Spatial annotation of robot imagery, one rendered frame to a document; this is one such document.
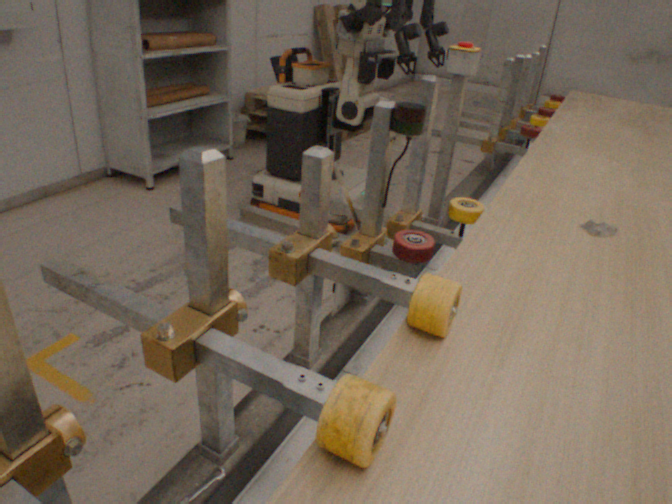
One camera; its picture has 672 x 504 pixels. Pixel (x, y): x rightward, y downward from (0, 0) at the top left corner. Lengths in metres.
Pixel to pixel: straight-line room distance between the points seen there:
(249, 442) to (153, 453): 0.95
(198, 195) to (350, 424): 0.28
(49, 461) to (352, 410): 0.27
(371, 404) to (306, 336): 0.42
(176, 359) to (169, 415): 1.27
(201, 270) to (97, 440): 1.30
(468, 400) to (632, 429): 0.20
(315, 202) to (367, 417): 0.38
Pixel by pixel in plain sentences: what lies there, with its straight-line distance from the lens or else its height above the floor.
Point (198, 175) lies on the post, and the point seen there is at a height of 1.15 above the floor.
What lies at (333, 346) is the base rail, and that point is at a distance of 0.99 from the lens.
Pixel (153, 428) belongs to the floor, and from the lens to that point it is 1.81.
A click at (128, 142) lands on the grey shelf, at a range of 3.63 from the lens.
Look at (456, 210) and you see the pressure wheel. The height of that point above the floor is 0.90.
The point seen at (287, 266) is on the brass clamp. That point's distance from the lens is 0.74.
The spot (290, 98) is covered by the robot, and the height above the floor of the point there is 0.77.
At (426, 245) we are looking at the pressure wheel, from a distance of 0.95.
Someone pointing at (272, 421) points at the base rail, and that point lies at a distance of 0.85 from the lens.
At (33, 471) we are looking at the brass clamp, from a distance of 0.51.
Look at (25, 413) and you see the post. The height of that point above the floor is 1.01.
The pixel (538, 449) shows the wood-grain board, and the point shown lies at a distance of 0.62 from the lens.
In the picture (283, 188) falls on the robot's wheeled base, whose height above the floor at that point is 0.25.
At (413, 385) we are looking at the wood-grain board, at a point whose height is 0.90.
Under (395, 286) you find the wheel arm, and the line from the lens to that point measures 0.70.
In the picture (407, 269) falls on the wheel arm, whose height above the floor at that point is 0.85.
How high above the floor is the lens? 1.33
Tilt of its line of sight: 28 degrees down
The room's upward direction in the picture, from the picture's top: 5 degrees clockwise
